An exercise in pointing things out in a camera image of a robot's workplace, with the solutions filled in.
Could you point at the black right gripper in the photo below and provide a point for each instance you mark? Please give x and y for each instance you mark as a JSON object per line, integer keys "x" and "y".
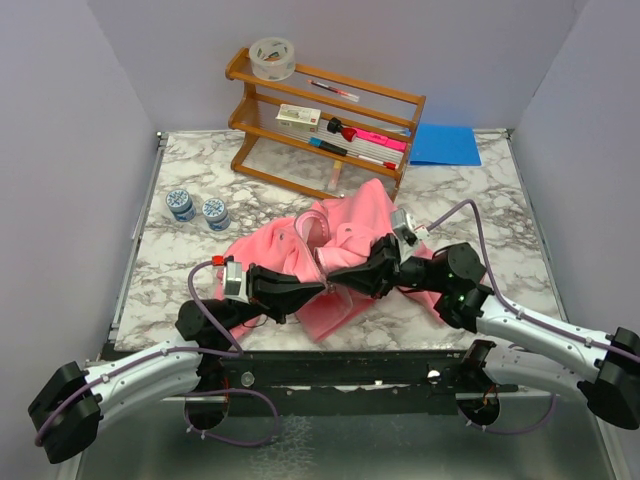
{"x": 379, "y": 276}

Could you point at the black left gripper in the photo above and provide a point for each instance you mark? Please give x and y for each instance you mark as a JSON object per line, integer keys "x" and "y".
{"x": 276, "y": 294}

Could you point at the pink zip jacket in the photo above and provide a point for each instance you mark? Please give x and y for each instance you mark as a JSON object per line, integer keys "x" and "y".
{"x": 332, "y": 234}

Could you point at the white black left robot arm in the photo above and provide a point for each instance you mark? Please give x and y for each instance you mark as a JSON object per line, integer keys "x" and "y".
{"x": 76, "y": 403}

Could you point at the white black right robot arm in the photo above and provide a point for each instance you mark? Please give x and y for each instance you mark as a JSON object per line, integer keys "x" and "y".
{"x": 602, "y": 366}

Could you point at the blue white paint jar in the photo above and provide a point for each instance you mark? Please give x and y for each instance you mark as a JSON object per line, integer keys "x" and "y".
{"x": 180, "y": 204}
{"x": 216, "y": 214}

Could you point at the white red pen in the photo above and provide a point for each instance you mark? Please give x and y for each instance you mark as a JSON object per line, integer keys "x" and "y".
{"x": 386, "y": 164}

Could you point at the yellow pink glue stick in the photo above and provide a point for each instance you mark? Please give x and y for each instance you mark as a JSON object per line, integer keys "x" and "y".
{"x": 335, "y": 176}

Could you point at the pink highlighter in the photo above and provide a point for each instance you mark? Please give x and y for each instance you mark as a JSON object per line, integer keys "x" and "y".
{"x": 382, "y": 140}

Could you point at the blue folder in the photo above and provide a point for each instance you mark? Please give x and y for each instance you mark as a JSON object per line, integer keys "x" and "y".
{"x": 444, "y": 145}

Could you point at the blue black marker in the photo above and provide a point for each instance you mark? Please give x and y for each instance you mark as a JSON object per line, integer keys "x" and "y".
{"x": 327, "y": 146}

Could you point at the wooden three-tier shelf rack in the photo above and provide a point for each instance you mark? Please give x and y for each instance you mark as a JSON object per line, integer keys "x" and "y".
{"x": 282, "y": 156}

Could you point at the white staples box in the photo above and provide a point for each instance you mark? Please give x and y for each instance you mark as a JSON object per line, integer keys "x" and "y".
{"x": 298, "y": 118}

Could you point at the red clear pen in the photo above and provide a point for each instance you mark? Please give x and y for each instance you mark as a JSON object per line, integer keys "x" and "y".
{"x": 342, "y": 93}

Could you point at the clear tape roll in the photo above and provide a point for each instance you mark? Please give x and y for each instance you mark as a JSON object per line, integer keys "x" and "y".
{"x": 272, "y": 59}

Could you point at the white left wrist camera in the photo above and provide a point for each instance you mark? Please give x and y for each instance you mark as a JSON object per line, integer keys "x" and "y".
{"x": 233, "y": 283}

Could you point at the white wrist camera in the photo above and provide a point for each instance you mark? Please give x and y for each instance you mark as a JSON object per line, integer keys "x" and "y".
{"x": 405, "y": 229}
{"x": 233, "y": 283}

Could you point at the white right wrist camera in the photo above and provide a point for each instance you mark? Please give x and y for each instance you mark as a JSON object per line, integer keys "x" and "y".
{"x": 405, "y": 229}

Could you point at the black metal base rail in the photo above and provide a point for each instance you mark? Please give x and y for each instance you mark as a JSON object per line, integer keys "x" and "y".
{"x": 342, "y": 383}

